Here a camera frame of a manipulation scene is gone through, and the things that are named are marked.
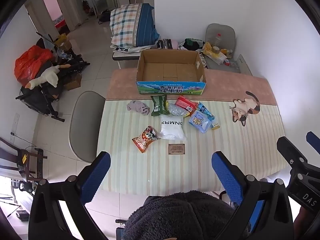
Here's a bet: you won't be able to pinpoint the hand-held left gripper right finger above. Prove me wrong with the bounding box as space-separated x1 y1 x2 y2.
211 151 294 240

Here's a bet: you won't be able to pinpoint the yellow plastic bag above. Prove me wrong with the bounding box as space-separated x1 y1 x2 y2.
202 42 213 56

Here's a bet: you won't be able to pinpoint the orange panda snack packet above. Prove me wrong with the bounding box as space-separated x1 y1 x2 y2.
132 126 160 154

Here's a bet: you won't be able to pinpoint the white goose plush toy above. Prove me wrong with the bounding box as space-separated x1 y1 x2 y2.
26 65 72 90

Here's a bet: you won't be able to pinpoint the small brown cardboard box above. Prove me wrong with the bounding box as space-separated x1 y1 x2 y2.
63 72 83 91

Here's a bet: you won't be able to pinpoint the yellow box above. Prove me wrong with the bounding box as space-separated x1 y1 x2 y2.
53 33 73 52

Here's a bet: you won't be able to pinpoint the white soft packet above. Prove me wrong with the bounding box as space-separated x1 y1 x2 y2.
158 115 188 141

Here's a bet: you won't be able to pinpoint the black stroller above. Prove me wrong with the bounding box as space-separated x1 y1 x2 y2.
15 55 91 123

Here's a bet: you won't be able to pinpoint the red snack packet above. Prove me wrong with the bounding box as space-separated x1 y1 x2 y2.
174 96 198 113

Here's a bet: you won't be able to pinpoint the clear plastic bottle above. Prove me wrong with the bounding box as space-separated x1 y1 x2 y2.
212 33 223 49

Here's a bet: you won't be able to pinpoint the white perforated board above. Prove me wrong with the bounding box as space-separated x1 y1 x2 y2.
235 53 253 76

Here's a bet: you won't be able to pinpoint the dark fleece clothing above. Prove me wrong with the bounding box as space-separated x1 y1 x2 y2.
122 190 251 240

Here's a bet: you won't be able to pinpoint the silver scrubber with yellow ends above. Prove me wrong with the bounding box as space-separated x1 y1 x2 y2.
168 102 190 118

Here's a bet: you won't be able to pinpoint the blue snack packet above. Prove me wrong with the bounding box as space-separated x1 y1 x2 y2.
197 101 220 130

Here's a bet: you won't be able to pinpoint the black white striped item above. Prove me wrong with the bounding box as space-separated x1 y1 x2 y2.
156 38 173 49

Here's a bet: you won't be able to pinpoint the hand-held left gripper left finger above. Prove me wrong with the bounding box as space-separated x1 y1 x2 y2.
29 151 111 240

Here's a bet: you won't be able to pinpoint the green snack packet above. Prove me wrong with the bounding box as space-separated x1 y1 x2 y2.
150 95 170 117

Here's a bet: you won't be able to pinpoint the red plastic bag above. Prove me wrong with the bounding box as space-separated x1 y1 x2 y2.
14 45 54 87

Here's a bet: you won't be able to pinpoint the light blue tissue pack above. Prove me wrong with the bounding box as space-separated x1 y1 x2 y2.
188 110 213 134

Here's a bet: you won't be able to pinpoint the grey padded chair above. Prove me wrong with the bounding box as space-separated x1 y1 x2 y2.
204 23 241 73

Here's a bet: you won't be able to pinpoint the lavender cloth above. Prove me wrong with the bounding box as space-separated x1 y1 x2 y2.
126 100 150 116

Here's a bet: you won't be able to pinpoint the plaid folded quilt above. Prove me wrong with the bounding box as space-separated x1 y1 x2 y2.
110 3 161 48

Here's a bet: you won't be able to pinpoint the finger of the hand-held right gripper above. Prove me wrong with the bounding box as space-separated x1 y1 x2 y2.
276 136 308 171
306 131 320 154

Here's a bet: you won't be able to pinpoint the black and green clothes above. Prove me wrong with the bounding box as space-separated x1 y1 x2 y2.
183 38 206 52

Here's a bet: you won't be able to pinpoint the dark wooden chair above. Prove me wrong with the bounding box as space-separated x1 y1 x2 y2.
0 136 48 181

